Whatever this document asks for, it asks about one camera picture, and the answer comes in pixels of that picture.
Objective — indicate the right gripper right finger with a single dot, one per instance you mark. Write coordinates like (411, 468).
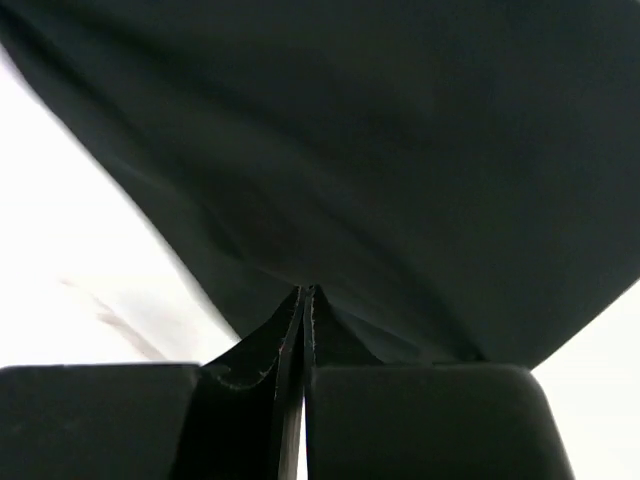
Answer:
(346, 407)

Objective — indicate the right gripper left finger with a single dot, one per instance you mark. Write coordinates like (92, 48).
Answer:
(244, 420)

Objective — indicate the black trousers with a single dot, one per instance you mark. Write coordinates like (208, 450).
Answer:
(460, 177)

